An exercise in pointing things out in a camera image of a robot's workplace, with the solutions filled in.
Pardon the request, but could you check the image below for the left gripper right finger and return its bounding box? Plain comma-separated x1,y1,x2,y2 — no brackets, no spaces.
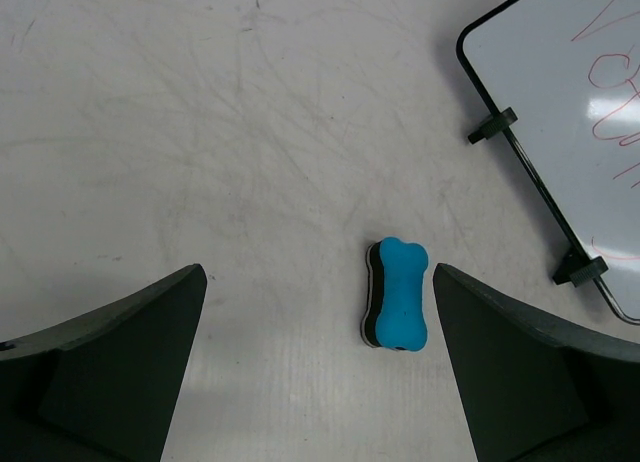
433,264,639,461

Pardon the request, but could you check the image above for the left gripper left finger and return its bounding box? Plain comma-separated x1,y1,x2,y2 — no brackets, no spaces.
1,264,207,461

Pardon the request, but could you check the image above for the blue bone-shaped eraser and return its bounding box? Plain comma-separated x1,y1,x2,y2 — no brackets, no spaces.
361,237,429,352

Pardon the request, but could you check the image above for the small black-framed whiteboard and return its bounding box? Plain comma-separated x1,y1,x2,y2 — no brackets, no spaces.
456,0,639,324

